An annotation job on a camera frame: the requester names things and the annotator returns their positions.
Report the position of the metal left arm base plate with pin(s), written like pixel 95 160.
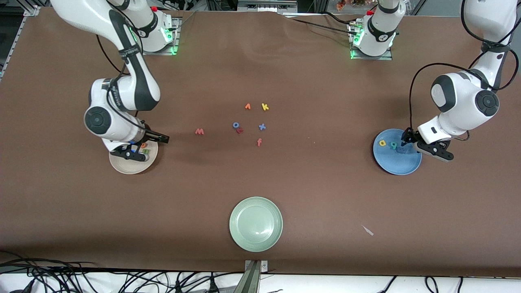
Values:
pixel 386 57

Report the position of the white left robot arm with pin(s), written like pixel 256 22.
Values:
pixel 464 106

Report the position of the blue foam letter E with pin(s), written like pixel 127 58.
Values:
pixel 403 151

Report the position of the brown table cover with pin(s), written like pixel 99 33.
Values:
pixel 260 73

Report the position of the grey metal rail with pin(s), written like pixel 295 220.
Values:
pixel 264 6

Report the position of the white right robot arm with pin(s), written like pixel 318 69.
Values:
pixel 106 122

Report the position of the metal table edge bracket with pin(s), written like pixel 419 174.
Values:
pixel 254 280

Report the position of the blue round plate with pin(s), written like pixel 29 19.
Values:
pixel 395 162

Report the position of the aluminium frame profile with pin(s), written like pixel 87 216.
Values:
pixel 16 40

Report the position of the red foam letter w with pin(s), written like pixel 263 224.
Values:
pixel 199 132

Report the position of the small pale paper scrap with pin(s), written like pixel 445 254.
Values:
pixel 367 230

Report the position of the green round plate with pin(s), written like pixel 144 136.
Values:
pixel 256 224

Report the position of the orange dried plant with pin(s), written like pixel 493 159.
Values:
pixel 341 5

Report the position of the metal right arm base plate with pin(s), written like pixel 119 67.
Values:
pixel 174 40

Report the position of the beige round plate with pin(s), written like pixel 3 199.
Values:
pixel 130 167

